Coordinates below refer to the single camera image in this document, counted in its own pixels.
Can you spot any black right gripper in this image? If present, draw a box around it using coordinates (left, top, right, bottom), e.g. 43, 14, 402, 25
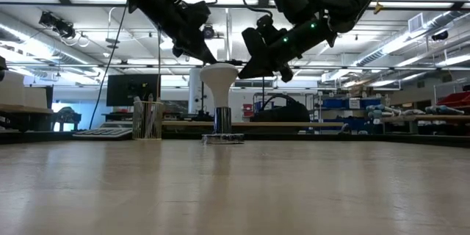
238, 19, 339, 84

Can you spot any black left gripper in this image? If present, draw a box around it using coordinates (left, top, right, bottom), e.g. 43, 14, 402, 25
161, 1, 220, 65

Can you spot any white lightbulb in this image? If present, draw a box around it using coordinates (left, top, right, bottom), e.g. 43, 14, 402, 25
199, 62, 240, 109

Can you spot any metal lamp socket base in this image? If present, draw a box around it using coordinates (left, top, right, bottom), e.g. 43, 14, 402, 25
200, 106, 245, 145

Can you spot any white pillar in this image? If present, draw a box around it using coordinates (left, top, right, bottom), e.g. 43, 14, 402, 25
188, 67, 207, 115

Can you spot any black bag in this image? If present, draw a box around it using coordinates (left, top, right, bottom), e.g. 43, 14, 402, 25
253, 93, 311, 123

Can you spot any blue storage bin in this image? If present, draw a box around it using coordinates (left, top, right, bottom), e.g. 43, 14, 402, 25
322, 96, 383, 133

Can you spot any black computer monitor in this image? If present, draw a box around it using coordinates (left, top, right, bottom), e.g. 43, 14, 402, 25
106, 73, 162, 108

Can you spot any pen holder cup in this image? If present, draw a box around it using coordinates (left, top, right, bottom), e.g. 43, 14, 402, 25
131, 94, 165, 141

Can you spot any grey desk calculator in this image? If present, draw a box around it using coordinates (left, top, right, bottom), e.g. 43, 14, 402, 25
71, 127, 134, 141

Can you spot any wooden workbench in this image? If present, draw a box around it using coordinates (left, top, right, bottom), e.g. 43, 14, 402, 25
380, 114, 470, 135

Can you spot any red storage bin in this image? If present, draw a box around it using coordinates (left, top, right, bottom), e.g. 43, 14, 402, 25
435, 91, 470, 109

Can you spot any white cardboard box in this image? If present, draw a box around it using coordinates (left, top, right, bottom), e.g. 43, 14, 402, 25
0, 70, 49, 110

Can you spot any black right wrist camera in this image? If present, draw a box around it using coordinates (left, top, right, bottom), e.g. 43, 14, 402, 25
240, 14, 275, 69

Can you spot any black hanging cable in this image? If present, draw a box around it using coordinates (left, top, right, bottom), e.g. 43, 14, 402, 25
88, 4, 128, 130

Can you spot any black aluminium frame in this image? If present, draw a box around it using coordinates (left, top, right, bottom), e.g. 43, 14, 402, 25
0, 129, 470, 148

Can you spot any black ceiling camera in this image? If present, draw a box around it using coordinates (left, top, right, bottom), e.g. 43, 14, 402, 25
37, 10, 77, 40

